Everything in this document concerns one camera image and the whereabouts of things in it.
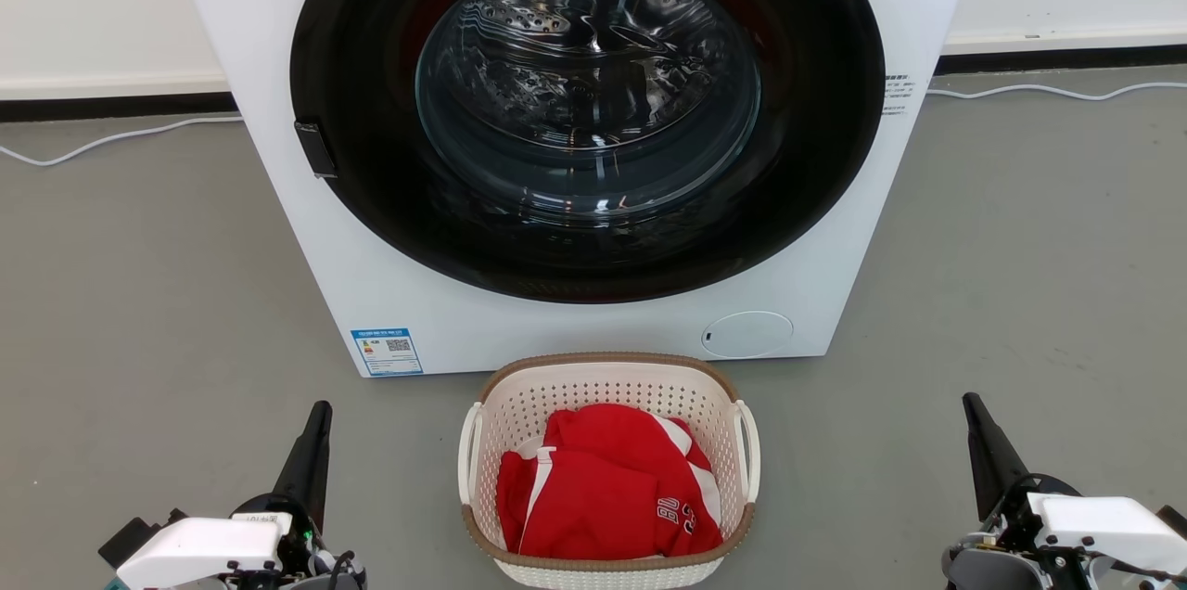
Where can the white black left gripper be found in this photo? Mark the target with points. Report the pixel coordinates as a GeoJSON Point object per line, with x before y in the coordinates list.
{"type": "Point", "coordinates": [199, 548]}

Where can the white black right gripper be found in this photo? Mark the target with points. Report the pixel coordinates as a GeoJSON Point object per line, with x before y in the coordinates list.
{"type": "Point", "coordinates": [1104, 527]}

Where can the white perforated laundry basket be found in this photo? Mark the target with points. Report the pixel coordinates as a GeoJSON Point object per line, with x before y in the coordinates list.
{"type": "Point", "coordinates": [603, 386]}

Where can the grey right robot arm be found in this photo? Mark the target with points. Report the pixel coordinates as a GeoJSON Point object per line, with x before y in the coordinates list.
{"type": "Point", "coordinates": [978, 571]}

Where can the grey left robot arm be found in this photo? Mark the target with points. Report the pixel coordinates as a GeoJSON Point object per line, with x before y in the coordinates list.
{"type": "Point", "coordinates": [341, 576]}

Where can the blue energy label sticker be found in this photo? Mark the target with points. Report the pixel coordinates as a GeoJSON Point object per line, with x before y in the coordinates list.
{"type": "Point", "coordinates": [387, 352]}

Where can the round white filter cover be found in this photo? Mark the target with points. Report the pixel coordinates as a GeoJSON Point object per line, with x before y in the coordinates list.
{"type": "Point", "coordinates": [746, 334]}

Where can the red and white jersey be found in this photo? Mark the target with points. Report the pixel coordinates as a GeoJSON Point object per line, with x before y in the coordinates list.
{"type": "Point", "coordinates": [593, 502]}

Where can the round black washer door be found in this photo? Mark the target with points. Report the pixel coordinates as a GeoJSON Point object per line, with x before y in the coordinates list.
{"type": "Point", "coordinates": [371, 154]}

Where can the white front-load washing machine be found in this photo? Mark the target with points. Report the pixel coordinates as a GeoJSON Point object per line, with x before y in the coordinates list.
{"type": "Point", "coordinates": [603, 330]}

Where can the small printed text sticker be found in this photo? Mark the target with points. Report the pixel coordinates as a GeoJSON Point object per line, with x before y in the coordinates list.
{"type": "Point", "coordinates": [896, 94]}

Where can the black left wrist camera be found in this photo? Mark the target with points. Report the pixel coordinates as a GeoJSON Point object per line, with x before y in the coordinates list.
{"type": "Point", "coordinates": [134, 539]}

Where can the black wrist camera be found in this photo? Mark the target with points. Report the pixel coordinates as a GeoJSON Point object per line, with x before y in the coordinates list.
{"type": "Point", "coordinates": [134, 539]}
{"type": "Point", "coordinates": [1174, 520]}

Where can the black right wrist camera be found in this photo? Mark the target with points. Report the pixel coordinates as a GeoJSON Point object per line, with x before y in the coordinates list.
{"type": "Point", "coordinates": [1174, 520]}

